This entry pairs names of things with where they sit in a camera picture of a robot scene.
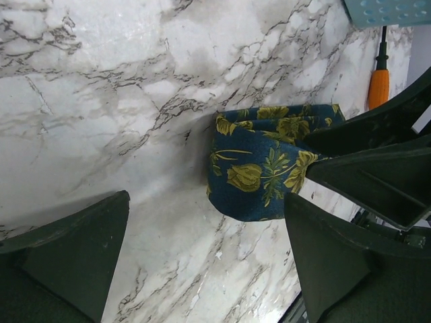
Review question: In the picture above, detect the orange handled screwdriver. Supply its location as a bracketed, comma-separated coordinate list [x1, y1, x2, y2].
[368, 26, 389, 110]

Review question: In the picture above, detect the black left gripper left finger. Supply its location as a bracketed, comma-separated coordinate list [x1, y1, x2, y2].
[1, 190, 130, 322]

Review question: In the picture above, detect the light blue plastic basket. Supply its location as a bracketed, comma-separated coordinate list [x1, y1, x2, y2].
[343, 0, 430, 29]

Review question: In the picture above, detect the blue yellow floral tie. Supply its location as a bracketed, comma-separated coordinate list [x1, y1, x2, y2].
[207, 104, 345, 222]

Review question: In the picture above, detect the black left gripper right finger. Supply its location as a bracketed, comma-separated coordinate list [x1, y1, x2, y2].
[284, 193, 430, 322]

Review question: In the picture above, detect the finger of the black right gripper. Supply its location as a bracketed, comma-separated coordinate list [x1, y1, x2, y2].
[306, 146, 430, 231]
[304, 70, 430, 157]

